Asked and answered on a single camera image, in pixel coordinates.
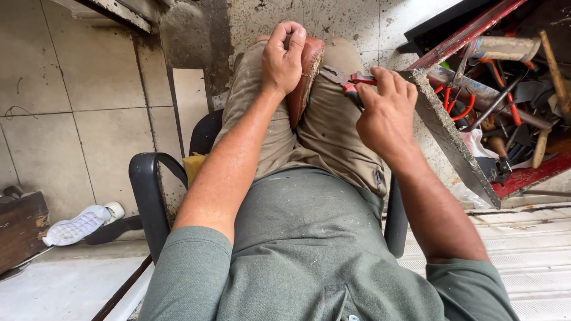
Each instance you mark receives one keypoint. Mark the person's right hand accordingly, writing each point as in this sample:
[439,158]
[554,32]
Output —
[388,116]

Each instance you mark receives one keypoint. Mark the person's left hand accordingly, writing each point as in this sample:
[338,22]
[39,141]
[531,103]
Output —
[279,62]

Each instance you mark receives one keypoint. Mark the brown leather shoe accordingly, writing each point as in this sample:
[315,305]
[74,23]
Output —
[308,71]

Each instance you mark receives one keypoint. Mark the khaki trousers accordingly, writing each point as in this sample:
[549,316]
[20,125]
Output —
[330,125]

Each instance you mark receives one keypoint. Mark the red tool crate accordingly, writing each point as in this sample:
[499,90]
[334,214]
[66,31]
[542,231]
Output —
[450,133]

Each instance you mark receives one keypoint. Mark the black board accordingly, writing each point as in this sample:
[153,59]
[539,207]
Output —
[428,26]

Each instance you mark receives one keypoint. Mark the long metal rod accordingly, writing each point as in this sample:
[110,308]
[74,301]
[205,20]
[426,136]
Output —
[490,107]

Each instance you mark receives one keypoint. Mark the clear plastic bag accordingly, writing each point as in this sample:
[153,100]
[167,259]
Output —
[468,196]

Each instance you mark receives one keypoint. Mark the dirty grey glue tube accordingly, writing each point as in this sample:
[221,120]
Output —
[504,48]

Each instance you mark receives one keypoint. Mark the yellow foam sponge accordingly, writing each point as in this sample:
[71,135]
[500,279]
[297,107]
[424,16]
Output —
[194,167]

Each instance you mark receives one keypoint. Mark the green shirt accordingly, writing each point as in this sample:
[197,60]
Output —
[308,249]

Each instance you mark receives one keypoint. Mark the black office chair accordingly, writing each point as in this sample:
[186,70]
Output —
[149,187]

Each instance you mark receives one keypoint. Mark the dark wooden box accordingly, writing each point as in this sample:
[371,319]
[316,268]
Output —
[20,232]

